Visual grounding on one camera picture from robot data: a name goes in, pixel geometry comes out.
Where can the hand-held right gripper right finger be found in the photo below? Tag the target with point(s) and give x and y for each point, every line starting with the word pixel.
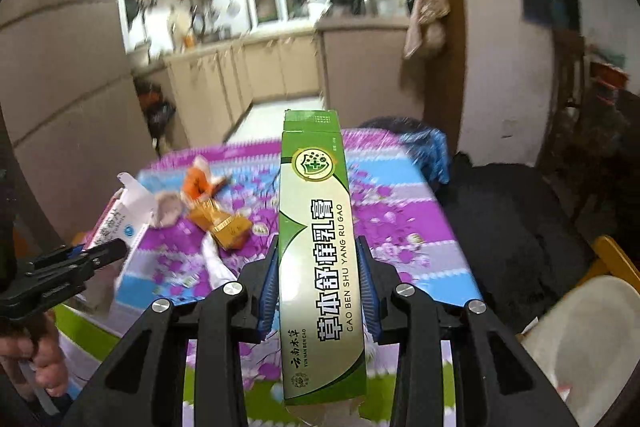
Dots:
pixel 365 297

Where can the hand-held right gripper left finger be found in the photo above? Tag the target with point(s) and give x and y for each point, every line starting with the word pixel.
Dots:
pixel 267 302

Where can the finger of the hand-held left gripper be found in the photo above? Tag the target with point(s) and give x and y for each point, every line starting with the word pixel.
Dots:
pixel 105 254
pixel 55 257

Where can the white box with blue print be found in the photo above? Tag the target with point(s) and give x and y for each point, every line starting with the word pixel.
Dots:
pixel 130 207

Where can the green cardboard box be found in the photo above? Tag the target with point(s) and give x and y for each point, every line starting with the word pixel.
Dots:
pixel 312 207

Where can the white plastic bucket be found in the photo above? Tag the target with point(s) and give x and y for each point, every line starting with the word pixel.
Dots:
pixel 585 347

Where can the black trash bag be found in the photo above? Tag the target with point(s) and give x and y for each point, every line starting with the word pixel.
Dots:
pixel 157 112

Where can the person's left hand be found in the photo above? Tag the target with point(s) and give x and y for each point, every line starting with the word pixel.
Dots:
pixel 47 357

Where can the clear plastic wrapper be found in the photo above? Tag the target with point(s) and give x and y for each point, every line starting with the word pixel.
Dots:
pixel 217 264

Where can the crumpled white tissue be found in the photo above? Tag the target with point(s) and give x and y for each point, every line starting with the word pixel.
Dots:
pixel 170 207

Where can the floral striped tablecloth table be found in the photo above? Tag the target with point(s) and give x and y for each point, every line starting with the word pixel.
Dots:
pixel 390 217

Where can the gold brown box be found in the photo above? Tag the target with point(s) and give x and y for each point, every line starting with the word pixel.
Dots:
pixel 225 227

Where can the orange white snack wrapper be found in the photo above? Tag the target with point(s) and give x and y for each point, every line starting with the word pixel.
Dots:
pixel 197 184

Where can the black cloth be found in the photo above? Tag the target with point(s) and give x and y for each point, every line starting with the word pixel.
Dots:
pixel 510 232

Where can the blue black plastic bag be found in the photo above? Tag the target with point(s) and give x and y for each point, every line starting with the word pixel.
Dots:
pixel 415 142

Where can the beige refrigerator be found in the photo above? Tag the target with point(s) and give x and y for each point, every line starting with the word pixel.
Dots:
pixel 75 82

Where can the beige kitchen floor cabinets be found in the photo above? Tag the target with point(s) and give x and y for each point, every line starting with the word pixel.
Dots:
pixel 280 67

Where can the yellow wooden stool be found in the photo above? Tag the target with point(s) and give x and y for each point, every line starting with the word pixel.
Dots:
pixel 620 262

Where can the dark wooden chair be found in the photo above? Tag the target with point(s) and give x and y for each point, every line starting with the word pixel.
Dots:
pixel 562 117

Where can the hanging beige cloths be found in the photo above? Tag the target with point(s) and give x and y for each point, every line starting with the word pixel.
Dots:
pixel 425 22

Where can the dark wooden table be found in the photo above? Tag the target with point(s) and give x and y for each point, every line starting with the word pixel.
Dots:
pixel 617 147

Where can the red basket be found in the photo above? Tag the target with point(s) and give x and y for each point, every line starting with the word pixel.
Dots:
pixel 607 77

